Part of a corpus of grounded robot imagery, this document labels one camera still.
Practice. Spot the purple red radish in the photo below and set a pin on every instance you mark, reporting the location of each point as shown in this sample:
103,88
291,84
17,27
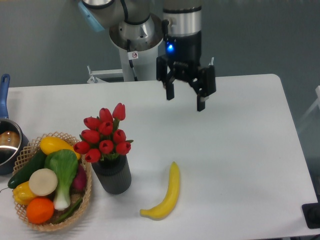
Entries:
80,180

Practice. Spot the blue saucepan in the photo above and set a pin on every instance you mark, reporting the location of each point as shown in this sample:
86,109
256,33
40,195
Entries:
12,139

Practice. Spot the woven wicker basket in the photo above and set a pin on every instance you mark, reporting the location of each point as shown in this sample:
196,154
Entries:
21,210

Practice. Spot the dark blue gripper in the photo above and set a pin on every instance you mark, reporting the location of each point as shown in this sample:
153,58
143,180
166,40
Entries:
181,61

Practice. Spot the round cream white slice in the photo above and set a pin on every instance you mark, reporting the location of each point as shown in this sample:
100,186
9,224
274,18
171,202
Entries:
43,182

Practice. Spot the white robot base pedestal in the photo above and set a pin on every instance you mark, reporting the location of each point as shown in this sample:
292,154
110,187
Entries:
135,66

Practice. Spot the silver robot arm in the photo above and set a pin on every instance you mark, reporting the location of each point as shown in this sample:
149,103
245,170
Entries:
132,26

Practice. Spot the black device at edge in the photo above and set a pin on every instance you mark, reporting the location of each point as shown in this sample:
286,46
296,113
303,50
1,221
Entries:
311,212

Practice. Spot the red tulip bouquet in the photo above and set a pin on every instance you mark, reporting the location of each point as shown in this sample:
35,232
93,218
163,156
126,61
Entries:
103,140

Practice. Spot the dark grey ribbed vase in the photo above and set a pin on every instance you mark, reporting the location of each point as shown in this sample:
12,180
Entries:
114,176

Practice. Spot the yellow banana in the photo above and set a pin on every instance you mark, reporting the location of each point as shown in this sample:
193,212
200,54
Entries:
164,208

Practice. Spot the green cucumber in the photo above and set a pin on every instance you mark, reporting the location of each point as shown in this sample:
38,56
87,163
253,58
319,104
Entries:
37,162

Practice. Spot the green bok choy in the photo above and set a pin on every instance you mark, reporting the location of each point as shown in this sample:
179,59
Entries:
64,164

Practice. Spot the yellow bell pepper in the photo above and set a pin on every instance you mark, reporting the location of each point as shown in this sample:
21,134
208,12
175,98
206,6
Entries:
22,194

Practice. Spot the yellow squash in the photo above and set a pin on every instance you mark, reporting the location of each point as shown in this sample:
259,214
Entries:
51,144

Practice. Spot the orange fruit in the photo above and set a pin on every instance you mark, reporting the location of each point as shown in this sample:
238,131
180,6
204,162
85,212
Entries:
40,210

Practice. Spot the green bean pod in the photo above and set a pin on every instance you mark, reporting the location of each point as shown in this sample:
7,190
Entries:
69,212

